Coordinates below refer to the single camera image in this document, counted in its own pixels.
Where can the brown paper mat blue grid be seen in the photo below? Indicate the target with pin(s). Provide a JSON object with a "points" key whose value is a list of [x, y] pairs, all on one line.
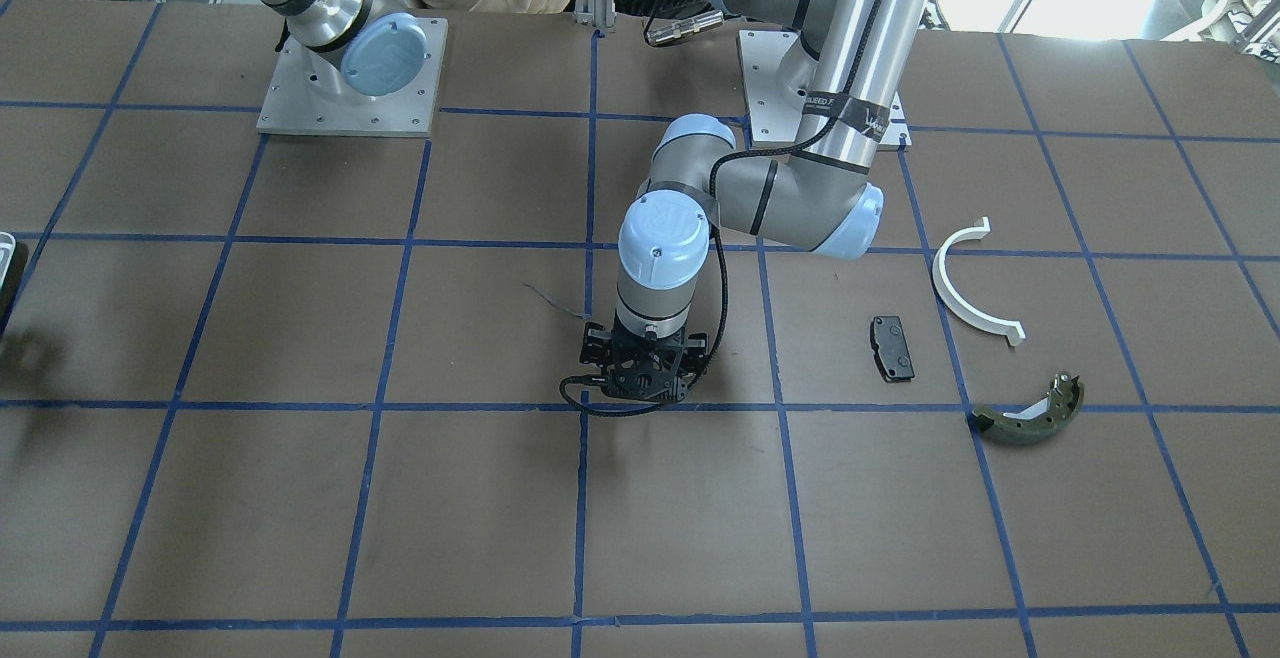
{"points": [[288, 397]]}

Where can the loose blue tape strand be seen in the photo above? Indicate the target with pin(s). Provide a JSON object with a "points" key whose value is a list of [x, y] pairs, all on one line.
{"points": [[557, 305]]}

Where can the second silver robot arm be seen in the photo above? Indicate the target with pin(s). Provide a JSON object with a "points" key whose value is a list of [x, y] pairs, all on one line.
{"points": [[377, 46]]}

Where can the white curved plastic bracket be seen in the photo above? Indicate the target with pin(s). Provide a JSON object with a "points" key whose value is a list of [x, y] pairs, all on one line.
{"points": [[957, 299]]}

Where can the green brake shoe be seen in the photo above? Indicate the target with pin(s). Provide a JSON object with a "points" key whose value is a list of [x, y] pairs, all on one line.
{"points": [[1034, 424]]}

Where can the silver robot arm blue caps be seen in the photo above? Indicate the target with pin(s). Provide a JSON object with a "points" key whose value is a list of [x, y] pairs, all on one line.
{"points": [[820, 111]]}

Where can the black brake pad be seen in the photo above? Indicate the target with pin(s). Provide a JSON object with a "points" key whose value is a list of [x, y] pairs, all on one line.
{"points": [[890, 349]]}

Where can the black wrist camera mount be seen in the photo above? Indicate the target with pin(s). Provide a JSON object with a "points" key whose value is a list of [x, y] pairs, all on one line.
{"points": [[634, 367]]}

